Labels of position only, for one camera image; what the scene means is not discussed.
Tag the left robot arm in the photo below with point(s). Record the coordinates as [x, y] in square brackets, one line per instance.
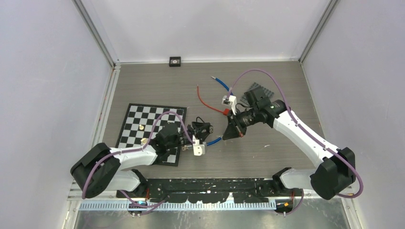
[105, 168]

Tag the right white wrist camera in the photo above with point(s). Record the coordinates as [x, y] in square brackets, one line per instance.
[231, 102]

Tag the red cable padlock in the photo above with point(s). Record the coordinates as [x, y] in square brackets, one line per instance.
[224, 112]

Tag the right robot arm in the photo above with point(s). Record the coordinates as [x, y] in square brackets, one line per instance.
[333, 167]

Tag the black white chessboard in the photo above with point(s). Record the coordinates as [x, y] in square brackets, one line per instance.
[145, 114]

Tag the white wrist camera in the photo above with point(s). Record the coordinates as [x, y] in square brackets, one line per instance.
[231, 102]
[198, 146]

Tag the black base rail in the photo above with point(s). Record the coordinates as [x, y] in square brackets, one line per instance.
[211, 190]

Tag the small black square device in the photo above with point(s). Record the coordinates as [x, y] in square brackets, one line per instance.
[175, 61]

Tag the blue cable lock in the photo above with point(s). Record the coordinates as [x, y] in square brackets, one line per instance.
[184, 148]

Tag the black cable padlock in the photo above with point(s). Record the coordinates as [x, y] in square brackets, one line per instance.
[201, 121]

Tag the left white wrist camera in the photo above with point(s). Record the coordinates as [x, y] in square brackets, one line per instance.
[198, 146]

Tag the grey building plate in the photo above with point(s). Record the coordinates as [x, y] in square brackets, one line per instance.
[255, 92]

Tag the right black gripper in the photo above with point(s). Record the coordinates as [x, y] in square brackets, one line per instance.
[233, 130]

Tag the aluminium frame rail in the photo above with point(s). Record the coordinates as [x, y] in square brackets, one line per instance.
[121, 205]

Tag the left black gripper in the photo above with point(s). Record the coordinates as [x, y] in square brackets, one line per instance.
[191, 131]

